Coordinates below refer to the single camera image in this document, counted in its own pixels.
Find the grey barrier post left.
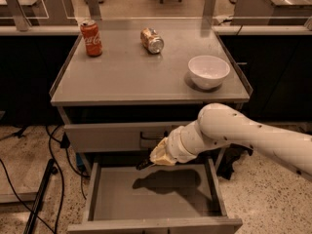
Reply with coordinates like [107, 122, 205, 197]
[5, 0, 31, 32]

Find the grey barrier post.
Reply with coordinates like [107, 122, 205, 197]
[87, 0, 101, 20]
[203, 0, 216, 18]
[5, 0, 31, 32]

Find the grey barrier post right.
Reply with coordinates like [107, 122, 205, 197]
[203, 0, 216, 18]

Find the grey background desk left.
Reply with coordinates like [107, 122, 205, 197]
[0, 0, 77, 26]

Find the grey background desk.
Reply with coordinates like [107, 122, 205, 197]
[0, 0, 77, 26]
[231, 0, 312, 25]

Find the grey barrier post middle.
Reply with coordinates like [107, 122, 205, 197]
[87, 0, 101, 20]

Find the grey metal drawer cabinet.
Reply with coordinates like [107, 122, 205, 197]
[49, 18, 254, 234]

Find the clear acrylic barrier panel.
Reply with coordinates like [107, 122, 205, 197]
[0, 0, 312, 20]

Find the grey open middle drawer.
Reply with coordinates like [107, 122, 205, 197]
[68, 158, 243, 234]

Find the orange silver lying can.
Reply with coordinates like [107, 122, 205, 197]
[140, 28, 164, 54]

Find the black bar on floor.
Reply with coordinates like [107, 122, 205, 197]
[23, 159, 55, 234]

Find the grey background desk right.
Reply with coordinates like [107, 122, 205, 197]
[231, 0, 312, 25]

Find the white ceramic bowl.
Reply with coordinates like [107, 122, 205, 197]
[188, 56, 230, 90]

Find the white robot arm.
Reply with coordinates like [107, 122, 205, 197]
[149, 103, 312, 180]

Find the grey closed upper drawer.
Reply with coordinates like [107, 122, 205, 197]
[64, 122, 188, 153]

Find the black floor cable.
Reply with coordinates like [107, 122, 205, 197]
[0, 124, 91, 234]

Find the red coca-cola can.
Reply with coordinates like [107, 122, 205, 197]
[80, 19, 102, 57]

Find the black drawer handle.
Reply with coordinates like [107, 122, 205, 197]
[139, 131, 169, 140]

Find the dark cloth behind cabinet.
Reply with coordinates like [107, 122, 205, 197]
[216, 144, 254, 180]

